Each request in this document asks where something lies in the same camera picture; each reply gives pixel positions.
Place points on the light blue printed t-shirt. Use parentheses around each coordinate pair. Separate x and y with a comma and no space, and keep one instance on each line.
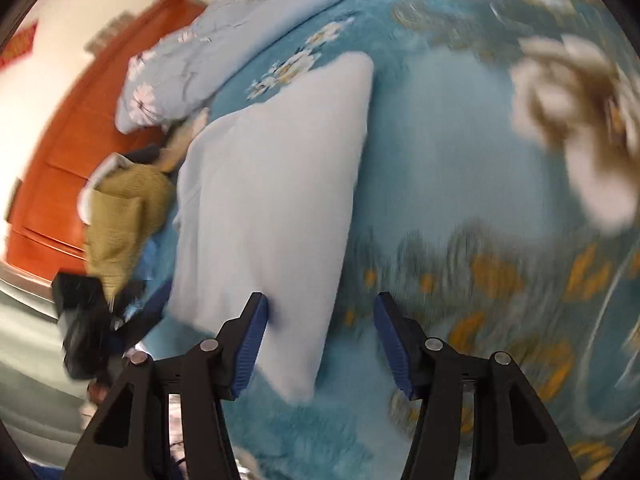
(264,205)

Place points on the mustard yellow knit sweater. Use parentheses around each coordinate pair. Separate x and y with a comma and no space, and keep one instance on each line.
(126,207)

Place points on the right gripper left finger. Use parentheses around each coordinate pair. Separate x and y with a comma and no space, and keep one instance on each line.
(128,437)

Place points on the orange wooden headboard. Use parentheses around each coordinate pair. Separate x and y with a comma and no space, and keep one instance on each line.
(45,232)

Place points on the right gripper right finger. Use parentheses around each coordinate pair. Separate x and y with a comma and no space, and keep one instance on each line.
(514,435)

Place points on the blue floral duvet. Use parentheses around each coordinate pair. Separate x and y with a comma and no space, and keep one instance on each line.
(179,73)

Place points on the teal floral bed blanket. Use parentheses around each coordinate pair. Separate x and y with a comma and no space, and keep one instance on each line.
(476,231)

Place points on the blue folded garment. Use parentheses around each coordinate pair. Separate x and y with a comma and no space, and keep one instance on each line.
(152,262)

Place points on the wall switch panel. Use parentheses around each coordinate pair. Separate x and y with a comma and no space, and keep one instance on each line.
(108,33)

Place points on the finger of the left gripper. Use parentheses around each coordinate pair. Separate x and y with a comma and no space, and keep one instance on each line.
(146,318)

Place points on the grey knit garment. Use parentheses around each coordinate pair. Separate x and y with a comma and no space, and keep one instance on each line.
(144,156)

